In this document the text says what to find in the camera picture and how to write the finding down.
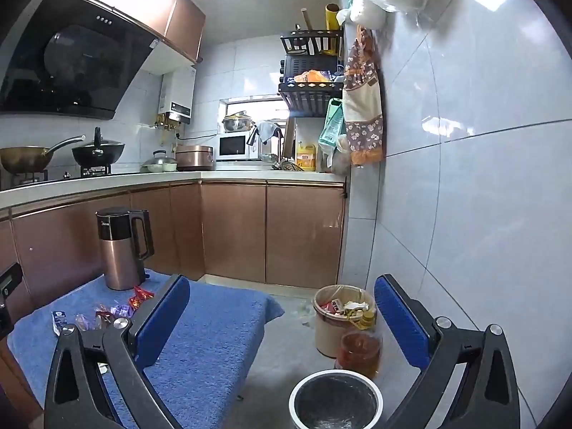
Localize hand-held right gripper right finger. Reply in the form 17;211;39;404
374;274;522;429

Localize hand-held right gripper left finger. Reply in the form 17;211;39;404
44;274;191;429

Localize red snack wrapper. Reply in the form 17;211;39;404
128;286;155;310

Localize amber oil bottle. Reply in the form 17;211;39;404
335;310;384;380

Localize blue fluffy mat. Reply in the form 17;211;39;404
6;268;286;429

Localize beige bin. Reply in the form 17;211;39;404
312;285;379;359

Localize copper electric kettle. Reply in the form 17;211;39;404
95;207;155;291

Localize white bin with black liner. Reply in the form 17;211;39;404
289;369;385;429

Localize copper lower cabinets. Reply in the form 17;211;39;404
0;179;348;327

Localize black gas stove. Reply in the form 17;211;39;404
0;165;140;191

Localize golden wok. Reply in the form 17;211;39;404
0;135;87;174

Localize steel pot with lid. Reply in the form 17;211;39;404
140;150;178;174

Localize black wok with lid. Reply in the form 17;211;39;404
71;127;126;169

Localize copper rice cooker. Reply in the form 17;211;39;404
174;144;217;172

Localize clear hanging bag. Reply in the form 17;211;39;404
330;134;354;175

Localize white microwave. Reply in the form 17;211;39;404
217;133;260;162

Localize yellow oil bottle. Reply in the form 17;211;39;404
295;140;317;172

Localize steel faucet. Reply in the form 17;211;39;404
247;126;287;169

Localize green packet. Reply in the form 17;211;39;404
319;98;345;148

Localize steel bowls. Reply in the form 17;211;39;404
222;110;256;134

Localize grey cloth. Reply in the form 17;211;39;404
257;121;283;145

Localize white water heater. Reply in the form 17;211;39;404
158;66;198;126

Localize floral apron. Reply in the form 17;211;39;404
341;27;385;166

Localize window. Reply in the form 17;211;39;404
218;95;291;135

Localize black range hood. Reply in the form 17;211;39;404
0;0;162;121

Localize black storage rack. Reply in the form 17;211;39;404
277;29;345;119

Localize orange bag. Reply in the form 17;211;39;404
292;69;334;84

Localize black toaster oven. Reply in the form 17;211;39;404
280;54;341;82

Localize yellow roll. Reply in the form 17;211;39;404
324;3;343;32

